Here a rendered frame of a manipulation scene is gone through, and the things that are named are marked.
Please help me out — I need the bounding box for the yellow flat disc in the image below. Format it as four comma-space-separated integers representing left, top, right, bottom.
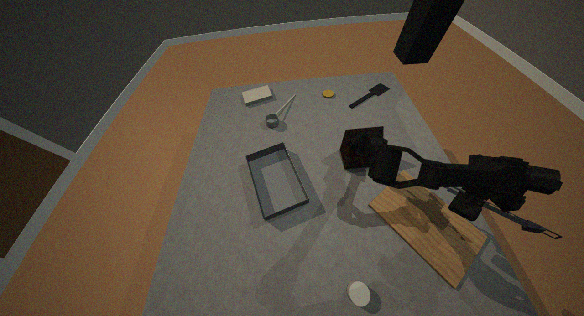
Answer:
322, 89, 334, 98

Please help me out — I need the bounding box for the beige flat rectangular block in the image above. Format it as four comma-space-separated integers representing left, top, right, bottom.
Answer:
242, 85, 273, 106

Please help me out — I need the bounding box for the wooden board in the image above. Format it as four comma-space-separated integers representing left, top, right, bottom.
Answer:
368, 186, 487, 289

